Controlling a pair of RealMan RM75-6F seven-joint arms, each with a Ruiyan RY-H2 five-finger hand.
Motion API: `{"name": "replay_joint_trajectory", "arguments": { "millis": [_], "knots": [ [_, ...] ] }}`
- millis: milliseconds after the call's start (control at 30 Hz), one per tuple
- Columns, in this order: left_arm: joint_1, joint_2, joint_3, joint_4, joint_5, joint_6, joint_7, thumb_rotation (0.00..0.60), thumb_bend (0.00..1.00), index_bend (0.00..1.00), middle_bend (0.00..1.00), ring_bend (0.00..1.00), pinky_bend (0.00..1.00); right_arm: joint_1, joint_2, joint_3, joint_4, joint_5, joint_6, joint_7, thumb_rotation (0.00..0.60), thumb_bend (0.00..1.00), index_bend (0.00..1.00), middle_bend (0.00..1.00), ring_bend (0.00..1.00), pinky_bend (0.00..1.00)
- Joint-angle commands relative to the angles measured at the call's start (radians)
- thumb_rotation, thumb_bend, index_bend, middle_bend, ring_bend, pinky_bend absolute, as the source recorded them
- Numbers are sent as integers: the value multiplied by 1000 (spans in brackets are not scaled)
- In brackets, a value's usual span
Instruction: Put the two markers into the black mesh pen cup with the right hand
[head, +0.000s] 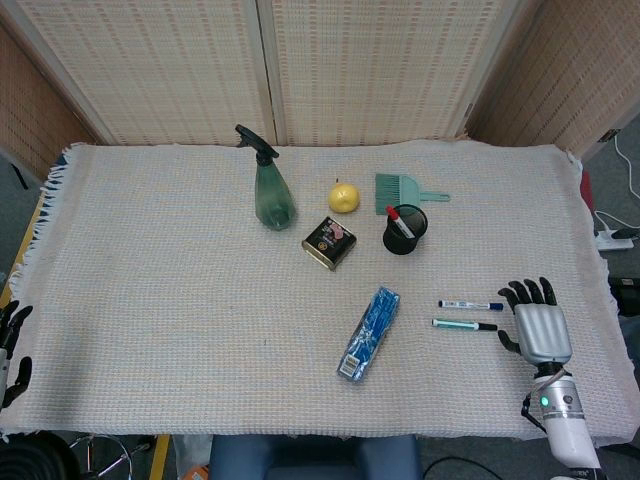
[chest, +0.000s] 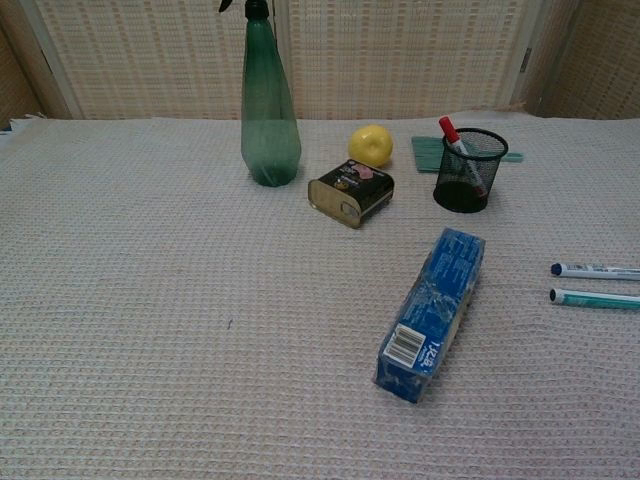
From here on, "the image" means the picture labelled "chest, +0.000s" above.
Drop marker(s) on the blue white marker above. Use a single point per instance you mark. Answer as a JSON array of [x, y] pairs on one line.
[[595, 271]]

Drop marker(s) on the green capped marker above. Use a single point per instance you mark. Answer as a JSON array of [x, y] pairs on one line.
[[595, 299]]

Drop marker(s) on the black pen cup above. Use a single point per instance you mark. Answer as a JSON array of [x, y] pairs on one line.
[[467, 195]]

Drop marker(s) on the red marker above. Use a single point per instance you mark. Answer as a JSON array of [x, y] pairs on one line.
[[448, 129]]

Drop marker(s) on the black luncheon meat tin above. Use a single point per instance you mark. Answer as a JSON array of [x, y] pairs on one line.
[[350, 190]]

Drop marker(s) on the yellow round fruit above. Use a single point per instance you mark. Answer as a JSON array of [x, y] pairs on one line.
[[370, 145]]

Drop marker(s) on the green plastic spray bottle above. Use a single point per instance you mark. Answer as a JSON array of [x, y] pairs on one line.
[[270, 140]]

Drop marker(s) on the blue rectangular carton box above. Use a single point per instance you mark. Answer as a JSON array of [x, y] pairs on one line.
[[435, 305]]

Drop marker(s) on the teal small hand brush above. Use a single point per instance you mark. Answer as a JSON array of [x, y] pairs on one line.
[[427, 154]]

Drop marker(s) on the beige woven tablecloth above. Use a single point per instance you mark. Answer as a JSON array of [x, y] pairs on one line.
[[175, 300]]

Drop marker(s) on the woven bamboo screen panel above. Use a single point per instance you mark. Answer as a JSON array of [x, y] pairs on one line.
[[15, 75], [400, 60], [150, 60], [595, 65]]

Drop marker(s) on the metal screen hinge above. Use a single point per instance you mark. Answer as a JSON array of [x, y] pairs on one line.
[[524, 60]]

